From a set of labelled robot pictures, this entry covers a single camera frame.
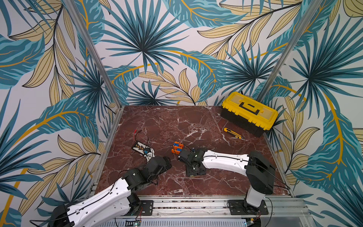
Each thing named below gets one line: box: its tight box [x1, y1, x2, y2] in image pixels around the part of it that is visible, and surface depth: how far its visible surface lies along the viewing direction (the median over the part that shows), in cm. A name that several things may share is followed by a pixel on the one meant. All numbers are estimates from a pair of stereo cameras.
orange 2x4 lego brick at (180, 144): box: [173, 140, 184, 148], surface depth 98 cm
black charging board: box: [131, 141, 152, 155], surface depth 97 cm
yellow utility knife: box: [223, 127, 245, 140], surface depth 105 cm
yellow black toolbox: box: [220, 91, 279, 138], surface depth 99 cm
